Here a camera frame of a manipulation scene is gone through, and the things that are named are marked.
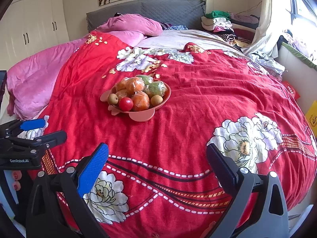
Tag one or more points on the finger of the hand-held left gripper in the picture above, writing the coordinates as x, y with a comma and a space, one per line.
32, 124
54, 137

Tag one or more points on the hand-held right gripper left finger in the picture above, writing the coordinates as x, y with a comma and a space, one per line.
92, 171

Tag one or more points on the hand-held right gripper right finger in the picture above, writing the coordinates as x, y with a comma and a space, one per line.
221, 171

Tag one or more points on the pink plastic bowl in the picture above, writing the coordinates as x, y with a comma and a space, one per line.
141, 116

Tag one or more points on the red tomato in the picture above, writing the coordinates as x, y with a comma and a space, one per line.
125, 103

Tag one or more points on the small orange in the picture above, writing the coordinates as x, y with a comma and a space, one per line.
121, 85
121, 94
135, 84

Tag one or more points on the large orange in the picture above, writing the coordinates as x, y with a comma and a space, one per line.
141, 101

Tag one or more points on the green citrus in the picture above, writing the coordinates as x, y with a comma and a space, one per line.
156, 89
146, 79

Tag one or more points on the person's left hand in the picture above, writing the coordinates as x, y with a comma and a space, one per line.
16, 176

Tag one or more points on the pink quilt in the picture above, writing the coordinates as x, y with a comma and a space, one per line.
37, 79

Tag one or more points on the red floral blanket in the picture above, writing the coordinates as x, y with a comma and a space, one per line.
198, 91

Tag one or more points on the cream wardrobe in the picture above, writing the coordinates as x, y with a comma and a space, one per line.
37, 24

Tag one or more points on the yellow box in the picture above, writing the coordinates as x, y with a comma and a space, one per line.
312, 117

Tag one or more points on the red box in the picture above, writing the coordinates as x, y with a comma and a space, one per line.
291, 90

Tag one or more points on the crumpled grey white clothing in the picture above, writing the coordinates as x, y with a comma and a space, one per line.
267, 62

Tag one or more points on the pink pillow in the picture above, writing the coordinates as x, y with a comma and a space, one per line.
131, 37
133, 23

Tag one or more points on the green-trimmed window ledge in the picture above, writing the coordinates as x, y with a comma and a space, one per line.
294, 62

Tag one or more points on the dark patterned garment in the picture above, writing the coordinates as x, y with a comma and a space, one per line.
227, 37

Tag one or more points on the beige bed sheet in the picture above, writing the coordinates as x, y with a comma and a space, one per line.
173, 38

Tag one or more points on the cream folded garments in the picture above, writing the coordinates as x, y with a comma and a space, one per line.
215, 22

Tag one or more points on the purple clothes pile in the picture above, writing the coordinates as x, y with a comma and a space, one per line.
297, 42

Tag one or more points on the blue patterned cloth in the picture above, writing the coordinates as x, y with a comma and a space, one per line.
179, 27

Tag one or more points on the purple garment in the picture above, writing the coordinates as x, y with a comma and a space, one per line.
244, 18

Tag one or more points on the striped dark pillow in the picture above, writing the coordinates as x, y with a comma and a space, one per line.
165, 25

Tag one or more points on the green folded garment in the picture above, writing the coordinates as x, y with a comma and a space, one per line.
218, 14

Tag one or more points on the cream curtain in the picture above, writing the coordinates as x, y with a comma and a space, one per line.
265, 17

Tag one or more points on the grey quilted headboard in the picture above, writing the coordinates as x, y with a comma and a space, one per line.
161, 8

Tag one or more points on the window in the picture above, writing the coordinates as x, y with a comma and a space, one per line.
304, 2

